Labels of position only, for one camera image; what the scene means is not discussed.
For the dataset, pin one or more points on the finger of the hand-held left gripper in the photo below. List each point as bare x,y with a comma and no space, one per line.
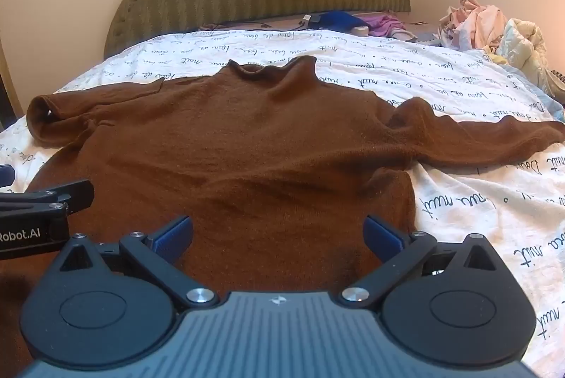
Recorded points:
6,176
66,192

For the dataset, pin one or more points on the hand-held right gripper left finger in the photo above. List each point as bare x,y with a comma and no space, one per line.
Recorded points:
173,237

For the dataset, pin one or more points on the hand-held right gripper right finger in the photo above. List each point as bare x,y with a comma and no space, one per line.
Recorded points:
383,237

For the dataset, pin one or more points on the brown knit sweater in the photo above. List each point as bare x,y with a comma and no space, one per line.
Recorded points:
242,148

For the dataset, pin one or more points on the pink clothes pile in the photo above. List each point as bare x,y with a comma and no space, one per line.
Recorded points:
474,23

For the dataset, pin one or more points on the white script-printed blanket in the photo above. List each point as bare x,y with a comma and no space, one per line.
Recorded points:
463,201

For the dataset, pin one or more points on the purple cloth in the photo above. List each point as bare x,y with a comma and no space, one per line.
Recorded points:
384,25

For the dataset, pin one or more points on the blue cloth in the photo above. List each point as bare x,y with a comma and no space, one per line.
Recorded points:
340,19

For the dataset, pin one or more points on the white charger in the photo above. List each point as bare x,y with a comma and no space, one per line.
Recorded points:
307,18

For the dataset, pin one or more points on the black-and-white patterned cloth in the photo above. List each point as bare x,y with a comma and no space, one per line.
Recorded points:
558,79

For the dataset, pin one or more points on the brown wooden furniture frame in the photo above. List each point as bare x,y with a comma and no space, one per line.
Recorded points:
6,87

